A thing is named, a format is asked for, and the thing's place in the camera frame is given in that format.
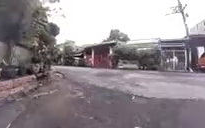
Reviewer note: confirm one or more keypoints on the low brick wall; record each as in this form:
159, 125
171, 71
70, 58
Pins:
10, 85

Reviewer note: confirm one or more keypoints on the grey asphalt road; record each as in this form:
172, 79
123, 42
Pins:
123, 100

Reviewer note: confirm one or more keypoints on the dense trees and bushes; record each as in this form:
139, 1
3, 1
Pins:
23, 26

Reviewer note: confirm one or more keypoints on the green bushes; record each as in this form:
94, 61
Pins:
133, 55

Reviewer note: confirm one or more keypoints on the tree behind red building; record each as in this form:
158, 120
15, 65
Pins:
116, 35

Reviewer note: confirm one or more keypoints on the grey building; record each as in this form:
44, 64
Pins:
203, 33

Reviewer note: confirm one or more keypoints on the utility pole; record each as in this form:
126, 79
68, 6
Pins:
185, 23

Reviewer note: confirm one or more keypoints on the building with white roof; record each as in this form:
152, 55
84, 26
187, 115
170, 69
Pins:
143, 41

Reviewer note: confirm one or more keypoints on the building with metal gate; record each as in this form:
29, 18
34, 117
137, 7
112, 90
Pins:
173, 56

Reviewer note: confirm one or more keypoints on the red building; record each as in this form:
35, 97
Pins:
100, 55

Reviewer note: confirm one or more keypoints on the trees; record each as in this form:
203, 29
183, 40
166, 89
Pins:
68, 50

